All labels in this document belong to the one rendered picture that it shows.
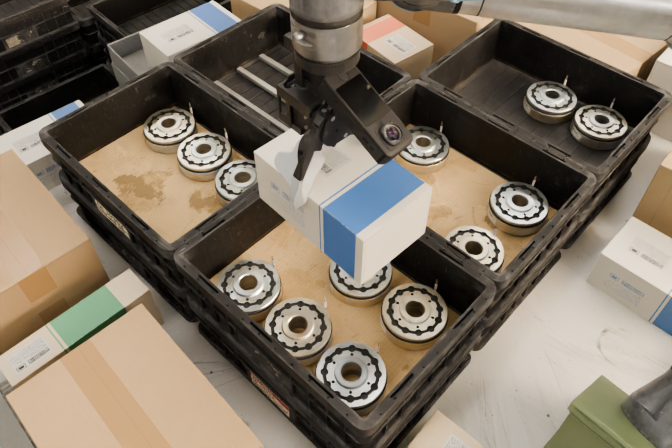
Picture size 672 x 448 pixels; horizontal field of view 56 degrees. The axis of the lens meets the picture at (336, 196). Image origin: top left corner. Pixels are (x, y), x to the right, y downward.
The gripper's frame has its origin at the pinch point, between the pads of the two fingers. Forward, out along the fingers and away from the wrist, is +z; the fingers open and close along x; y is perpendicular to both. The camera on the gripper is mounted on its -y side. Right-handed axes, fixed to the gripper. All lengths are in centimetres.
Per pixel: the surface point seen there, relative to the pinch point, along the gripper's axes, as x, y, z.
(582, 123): -62, -5, 25
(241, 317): 16.4, 3.0, 17.7
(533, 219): -34.1, -12.6, 24.7
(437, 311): -8.1, -13.1, 24.7
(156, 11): -49, 145, 61
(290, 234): -2.9, 15.9, 27.7
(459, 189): -32.9, 2.2, 27.8
